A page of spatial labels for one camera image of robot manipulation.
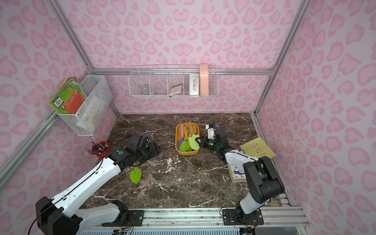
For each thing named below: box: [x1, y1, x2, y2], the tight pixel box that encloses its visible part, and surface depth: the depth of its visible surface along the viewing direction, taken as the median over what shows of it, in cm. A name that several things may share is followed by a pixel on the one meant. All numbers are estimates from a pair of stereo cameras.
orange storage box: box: [174, 122, 201, 156], surface depth 100 cm
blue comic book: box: [227, 164, 248, 183], surface depth 86 cm
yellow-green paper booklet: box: [239, 137, 278, 159], surface depth 102 cm
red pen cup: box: [92, 141, 113, 161], surface depth 91 cm
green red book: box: [48, 76, 88, 115], surface depth 73 cm
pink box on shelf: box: [199, 64, 210, 96], surface depth 86 cm
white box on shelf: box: [188, 73, 200, 96], surface depth 95 cm
